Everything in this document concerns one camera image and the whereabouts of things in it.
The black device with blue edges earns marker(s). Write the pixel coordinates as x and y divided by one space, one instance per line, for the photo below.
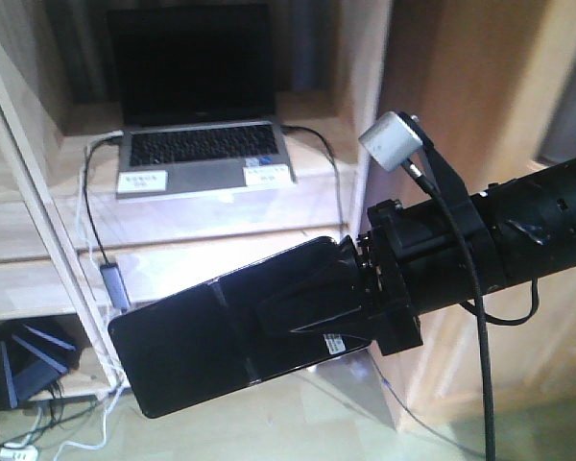
34 354

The black smartphone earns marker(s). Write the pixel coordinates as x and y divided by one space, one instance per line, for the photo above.
206 341

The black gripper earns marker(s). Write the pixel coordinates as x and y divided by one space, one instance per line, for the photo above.
419 266

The white power strip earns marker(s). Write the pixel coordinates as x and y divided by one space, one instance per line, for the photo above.
26 453

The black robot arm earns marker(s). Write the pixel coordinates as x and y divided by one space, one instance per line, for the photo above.
508 234

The wooden desk shelf unit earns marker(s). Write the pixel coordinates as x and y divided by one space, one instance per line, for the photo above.
486 79

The silver laptop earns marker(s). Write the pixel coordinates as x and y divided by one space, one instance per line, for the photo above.
197 96

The grey usb hub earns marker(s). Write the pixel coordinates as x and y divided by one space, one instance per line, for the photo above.
115 286

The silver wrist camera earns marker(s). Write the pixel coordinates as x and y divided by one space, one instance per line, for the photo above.
391 140

